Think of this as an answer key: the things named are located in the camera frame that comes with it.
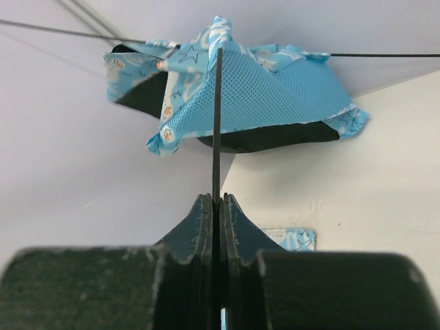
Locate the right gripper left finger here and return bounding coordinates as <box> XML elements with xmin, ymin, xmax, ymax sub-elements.
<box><xmin>1</xmin><ymin>195</ymin><xmax>213</xmax><ymax>329</ymax></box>

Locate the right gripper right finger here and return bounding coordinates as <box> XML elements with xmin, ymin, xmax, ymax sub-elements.
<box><xmin>220</xmin><ymin>195</ymin><xmax>439</xmax><ymax>329</ymax></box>

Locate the black tent pole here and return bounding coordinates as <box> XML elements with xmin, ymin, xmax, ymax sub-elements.
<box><xmin>1</xmin><ymin>19</ymin><xmax>439</xmax><ymax>58</ymax></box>
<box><xmin>210</xmin><ymin>48</ymin><xmax>223</xmax><ymax>330</ymax></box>

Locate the blue patterned pet tent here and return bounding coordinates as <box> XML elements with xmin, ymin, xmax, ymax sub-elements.
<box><xmin>103</xmin><ymin>16</ymin><xmax>369</xmax><ymax>156</ymax></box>

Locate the blue snowman patterned mat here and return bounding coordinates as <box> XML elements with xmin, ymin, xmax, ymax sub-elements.
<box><xmin>263</xmin><ymin>228</ymin><xmax>316</xmax><ymax>252</ymax></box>

